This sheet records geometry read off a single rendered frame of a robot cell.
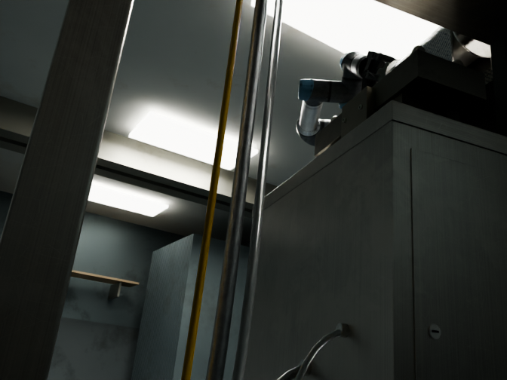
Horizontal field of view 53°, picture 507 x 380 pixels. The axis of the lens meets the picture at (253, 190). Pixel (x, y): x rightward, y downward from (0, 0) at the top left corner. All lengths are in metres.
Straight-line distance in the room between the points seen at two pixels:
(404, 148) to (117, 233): 7.89
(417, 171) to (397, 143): 0.06
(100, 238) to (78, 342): 1.62
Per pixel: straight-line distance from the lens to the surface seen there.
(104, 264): 8.47
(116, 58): 0.53
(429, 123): 0.94
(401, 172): 0.86
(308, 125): 1.99
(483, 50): 1.33
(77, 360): 8.28
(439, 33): 1.35
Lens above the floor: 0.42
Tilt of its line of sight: 21 degrees up
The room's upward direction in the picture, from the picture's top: 6 degrees clockwise
